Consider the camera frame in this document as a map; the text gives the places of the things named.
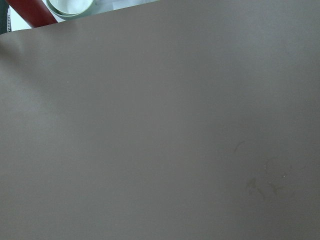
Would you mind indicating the red cylinder container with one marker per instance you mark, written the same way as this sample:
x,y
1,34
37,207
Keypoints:
x,y
34,12

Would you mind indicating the white green bowl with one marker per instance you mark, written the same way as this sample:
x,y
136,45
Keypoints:
x,y
71,9

